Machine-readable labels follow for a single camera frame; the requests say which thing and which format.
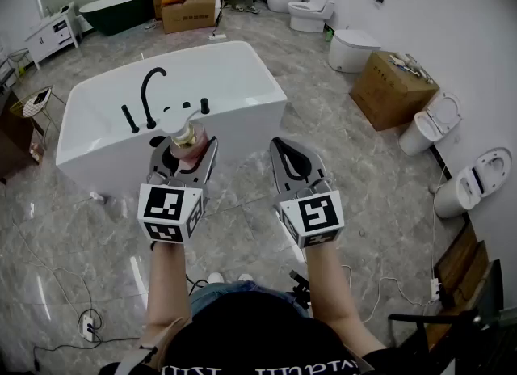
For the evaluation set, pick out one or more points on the large cardboard box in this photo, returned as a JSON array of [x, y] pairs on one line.
[[190, 13]]

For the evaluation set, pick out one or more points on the white power strip with plugs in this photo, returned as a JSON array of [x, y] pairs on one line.
[[87, 327]]

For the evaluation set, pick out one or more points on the person's right forearm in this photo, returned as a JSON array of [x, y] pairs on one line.
[[331, 284]]

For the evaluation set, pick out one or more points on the brown cardboard box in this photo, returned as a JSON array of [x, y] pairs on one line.
[[387, 94]]

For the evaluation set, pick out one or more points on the white toilet with closed lid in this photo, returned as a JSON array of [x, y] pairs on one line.
[[351, 48]]

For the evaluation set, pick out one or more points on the black waist-mounted device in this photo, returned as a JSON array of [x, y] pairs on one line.
[[301, 288]]

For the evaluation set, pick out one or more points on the person's black shirt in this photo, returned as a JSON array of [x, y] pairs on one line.
[[258, 337]]

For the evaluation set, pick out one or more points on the person's white shoe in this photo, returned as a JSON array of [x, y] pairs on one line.
[[215, 277], [245, 277]]

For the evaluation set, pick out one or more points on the small cardboard box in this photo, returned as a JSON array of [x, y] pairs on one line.
[[157, 1]]

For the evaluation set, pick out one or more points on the clutter of small bathroom items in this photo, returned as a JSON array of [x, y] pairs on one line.
[[412, 67]]

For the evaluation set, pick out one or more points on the white bathtub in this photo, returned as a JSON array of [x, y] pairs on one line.
[[226, 78]]

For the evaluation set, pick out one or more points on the person's denim shorts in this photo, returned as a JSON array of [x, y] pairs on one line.
[[226, 294]]

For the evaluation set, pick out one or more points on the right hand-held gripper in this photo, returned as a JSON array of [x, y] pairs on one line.
[[315, 216]]

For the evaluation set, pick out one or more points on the black metal chair frame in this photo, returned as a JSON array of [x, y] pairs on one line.
[[464, 317]]

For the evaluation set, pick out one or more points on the dark wooden cabinet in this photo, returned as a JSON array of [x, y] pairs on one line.
[[14, 143]]

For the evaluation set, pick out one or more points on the black hand shower wand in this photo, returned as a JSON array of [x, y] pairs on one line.
[[130, 119]]

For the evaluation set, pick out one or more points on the wooden bench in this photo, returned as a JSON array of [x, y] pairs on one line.
[[460, 264]]

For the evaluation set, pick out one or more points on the white toilet with tank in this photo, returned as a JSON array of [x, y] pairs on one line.
[[309, 15]]

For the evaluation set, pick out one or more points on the white toilet with raised lid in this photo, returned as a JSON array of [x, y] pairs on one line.
[[424, 131]]

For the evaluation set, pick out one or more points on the person's left forearm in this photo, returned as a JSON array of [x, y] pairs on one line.
[[167, 284]]

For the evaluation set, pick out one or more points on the white toilet with black rim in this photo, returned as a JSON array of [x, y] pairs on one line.
[[456, 193]]

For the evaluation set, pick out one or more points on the small shiny metal part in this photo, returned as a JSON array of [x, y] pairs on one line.
[[99, 196]]

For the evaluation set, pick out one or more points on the white charger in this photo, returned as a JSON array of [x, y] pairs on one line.
[[435, 289]]

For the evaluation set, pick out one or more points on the white vanity cabinet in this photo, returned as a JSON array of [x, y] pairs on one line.
[[52, 36]]

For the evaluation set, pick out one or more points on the dark green bathtub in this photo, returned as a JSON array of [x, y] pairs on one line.
[[117, 11]]

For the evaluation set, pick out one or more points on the small green bottle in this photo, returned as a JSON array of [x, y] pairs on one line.
[[329, 35]]

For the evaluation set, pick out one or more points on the pink bottle with white cap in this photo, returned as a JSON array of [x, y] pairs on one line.
[[193, 141]]

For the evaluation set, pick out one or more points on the black curved faucet spout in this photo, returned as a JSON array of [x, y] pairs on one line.
[[146, 94]]

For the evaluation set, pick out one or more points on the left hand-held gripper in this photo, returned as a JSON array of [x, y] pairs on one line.
[[169, 207]]

